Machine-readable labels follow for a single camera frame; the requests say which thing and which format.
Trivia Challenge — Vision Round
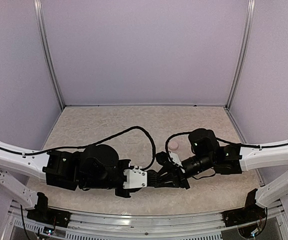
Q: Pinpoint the pink round case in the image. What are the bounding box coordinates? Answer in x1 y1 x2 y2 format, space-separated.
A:
168 140 179 151

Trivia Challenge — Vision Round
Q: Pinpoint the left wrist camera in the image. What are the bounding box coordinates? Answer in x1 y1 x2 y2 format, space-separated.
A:
122 161 148 190

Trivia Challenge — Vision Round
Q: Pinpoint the aluminium frame post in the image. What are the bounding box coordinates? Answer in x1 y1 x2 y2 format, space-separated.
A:
34 0 66 111
225 0 255 111

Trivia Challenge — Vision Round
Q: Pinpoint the left aluminium frame post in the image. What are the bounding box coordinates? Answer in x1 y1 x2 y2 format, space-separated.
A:
34 0 66 111

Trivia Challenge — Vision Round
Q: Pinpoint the right aluminium frame post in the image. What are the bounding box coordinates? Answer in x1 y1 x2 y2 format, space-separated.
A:
225 0 255 111

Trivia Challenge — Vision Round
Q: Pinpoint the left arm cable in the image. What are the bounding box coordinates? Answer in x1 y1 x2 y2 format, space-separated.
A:
88 126 156 171

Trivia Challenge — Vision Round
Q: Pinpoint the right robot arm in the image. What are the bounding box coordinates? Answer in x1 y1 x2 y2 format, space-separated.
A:
164 128 288 222

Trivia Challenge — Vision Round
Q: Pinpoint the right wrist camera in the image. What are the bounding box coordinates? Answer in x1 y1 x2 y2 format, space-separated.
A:
155 151 183 168

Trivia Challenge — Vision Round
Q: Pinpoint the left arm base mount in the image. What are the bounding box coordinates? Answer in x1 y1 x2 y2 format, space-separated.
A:
27 208 71 228

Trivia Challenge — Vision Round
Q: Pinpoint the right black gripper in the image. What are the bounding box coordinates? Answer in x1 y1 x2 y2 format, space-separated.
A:
154 154 214 190

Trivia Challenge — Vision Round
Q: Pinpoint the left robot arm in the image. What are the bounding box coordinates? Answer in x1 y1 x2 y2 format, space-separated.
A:
0 140 156 223

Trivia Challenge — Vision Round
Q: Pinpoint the front aluminium rail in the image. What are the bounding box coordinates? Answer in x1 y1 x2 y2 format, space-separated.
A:
7 197 288 240

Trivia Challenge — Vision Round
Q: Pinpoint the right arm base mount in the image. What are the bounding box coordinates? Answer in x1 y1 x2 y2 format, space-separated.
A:
222 206 267 227

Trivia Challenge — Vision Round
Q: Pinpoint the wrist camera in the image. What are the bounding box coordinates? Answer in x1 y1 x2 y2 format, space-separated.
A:
155 151 183 168
122 161 148 190

